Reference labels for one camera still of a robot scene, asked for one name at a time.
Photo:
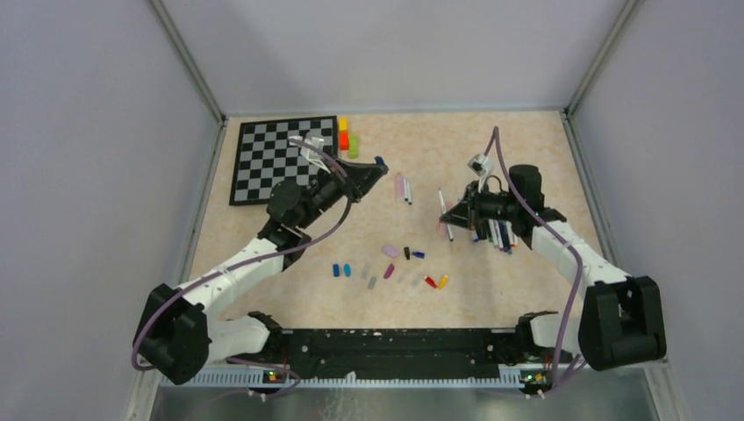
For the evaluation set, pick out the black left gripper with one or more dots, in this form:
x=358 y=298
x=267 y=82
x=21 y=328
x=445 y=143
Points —
x=361 y=179

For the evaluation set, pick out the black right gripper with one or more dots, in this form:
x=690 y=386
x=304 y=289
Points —
x=468 y=213

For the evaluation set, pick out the white grey marker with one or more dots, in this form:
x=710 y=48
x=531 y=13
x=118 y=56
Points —
x=495 y=234

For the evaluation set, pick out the pink marker cap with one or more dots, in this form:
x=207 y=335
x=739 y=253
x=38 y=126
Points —
x=390 y=251

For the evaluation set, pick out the red black pen cap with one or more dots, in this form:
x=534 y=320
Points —
x=429 y=281

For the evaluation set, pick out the magenta pen cap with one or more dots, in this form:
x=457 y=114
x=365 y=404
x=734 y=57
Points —
x=389 y=271

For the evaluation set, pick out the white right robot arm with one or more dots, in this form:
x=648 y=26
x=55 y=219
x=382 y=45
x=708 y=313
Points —
x=612 y=319

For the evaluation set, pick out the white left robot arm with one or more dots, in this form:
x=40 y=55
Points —
x=179 y=330

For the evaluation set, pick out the green toy block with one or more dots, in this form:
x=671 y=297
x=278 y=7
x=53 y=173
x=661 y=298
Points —
x=353 y=147

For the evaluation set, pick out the orange toy block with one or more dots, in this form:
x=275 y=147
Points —
x=343 y=141

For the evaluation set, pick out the black and grey chessboard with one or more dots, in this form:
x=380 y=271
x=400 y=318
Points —
x=264 y=156

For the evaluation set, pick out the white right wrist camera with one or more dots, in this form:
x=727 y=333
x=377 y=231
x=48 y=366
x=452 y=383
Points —
x=483 y=167

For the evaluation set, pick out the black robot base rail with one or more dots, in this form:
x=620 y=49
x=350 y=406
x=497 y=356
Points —
x=400 y=354

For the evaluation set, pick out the grey slotted cable duct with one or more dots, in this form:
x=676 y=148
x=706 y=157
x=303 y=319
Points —
x=254 y=378

